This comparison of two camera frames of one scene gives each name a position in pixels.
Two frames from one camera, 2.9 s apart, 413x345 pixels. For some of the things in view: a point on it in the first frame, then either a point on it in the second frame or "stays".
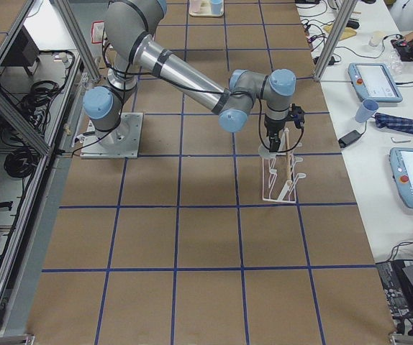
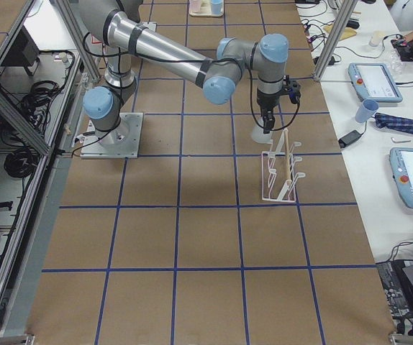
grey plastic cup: [265, 153] -> [258, 134]
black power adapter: [349, 138] stays
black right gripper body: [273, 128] -> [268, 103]
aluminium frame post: [341, 22] stays
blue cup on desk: [366, 110] stays
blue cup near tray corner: [216, 6] stays
